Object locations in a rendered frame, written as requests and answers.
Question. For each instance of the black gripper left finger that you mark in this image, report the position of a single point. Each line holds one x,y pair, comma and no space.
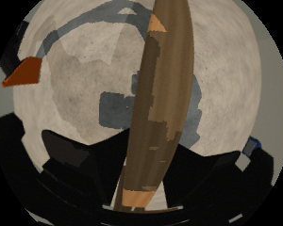
102,161

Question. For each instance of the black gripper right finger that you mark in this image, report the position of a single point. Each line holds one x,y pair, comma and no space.
189,170

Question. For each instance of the brown wooden post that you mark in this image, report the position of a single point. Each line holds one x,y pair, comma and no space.
118,199

